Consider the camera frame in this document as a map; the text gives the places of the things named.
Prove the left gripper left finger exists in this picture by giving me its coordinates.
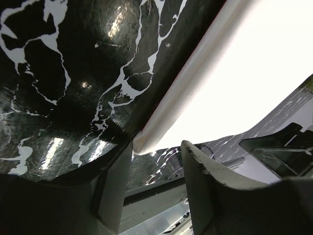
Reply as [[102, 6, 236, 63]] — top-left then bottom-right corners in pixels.
[[0, 141, 133, 235]]

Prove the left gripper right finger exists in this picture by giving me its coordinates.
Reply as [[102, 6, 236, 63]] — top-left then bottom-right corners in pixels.
[[181, 141, 313, 235]]

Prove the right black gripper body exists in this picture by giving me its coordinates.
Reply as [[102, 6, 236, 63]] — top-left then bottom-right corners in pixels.
[[239, 122, 313, 178]]

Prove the white t shirt red print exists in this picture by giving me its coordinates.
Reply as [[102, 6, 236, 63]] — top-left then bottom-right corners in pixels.
[[133, 0, 313, 155]]

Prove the black patterned table mat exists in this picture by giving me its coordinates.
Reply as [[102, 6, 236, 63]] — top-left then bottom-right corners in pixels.
[[0, 0, 313, 184]]

